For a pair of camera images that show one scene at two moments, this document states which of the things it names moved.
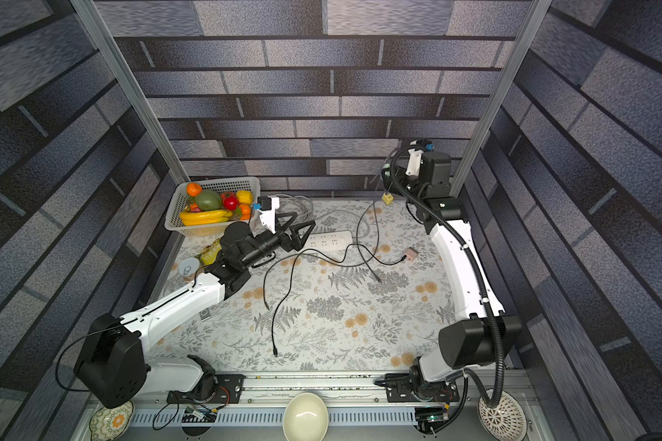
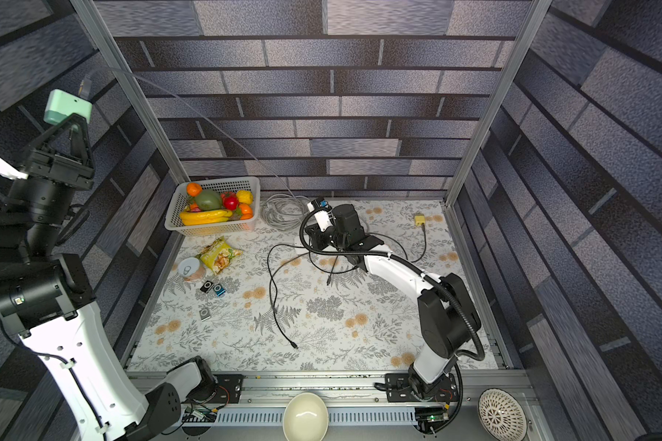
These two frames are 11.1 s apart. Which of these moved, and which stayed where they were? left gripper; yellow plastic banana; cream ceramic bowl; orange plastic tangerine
Moved: left gripper
Stayed: cream ceramic bowl; yellow plastic banana; orange plastic tangerine
